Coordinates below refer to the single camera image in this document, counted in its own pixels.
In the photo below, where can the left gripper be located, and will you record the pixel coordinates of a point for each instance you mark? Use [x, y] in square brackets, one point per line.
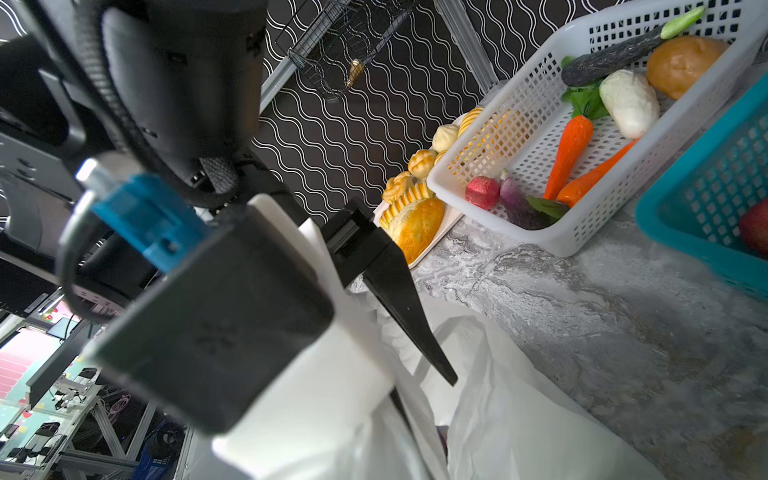
[240, 317]

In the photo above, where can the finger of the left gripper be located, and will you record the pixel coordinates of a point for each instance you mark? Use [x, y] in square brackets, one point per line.
[359, 248]

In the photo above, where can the light purple long eggplant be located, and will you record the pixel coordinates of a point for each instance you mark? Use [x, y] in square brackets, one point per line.
[519, 211]

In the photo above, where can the white plastic grocery bag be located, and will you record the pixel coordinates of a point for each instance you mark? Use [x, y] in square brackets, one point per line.
[503, 419]

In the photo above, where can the oval bread loaf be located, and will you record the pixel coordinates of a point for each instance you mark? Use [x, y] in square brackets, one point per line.
[416, 226]

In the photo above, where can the bread tray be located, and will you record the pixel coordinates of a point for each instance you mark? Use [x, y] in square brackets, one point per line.
[444, 137]

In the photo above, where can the round bread bun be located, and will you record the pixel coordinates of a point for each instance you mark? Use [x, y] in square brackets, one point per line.
[421, 163]

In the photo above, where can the orange carrot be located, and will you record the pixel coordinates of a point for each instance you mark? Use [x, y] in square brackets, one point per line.
[576, 136]
[577, 189]

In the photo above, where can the white plastic vegetable basket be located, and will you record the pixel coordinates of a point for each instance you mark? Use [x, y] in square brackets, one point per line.
[594, 113]

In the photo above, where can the dark green cucumber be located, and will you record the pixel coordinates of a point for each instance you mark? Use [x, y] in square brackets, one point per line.
[588, 69]

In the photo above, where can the white radish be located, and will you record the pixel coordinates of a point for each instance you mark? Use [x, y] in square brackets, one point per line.
[631, 102]

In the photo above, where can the teal plastic fruit basket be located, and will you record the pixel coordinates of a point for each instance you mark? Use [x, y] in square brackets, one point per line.
[695, 207]

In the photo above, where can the brown potato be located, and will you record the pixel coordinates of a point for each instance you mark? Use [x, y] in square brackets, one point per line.
[675, 66]

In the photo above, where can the red apple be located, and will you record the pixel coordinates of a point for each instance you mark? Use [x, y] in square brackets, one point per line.
[753, 227]

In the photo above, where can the black wire wall basket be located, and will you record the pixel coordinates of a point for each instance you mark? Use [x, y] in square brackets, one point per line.
[331, 51]

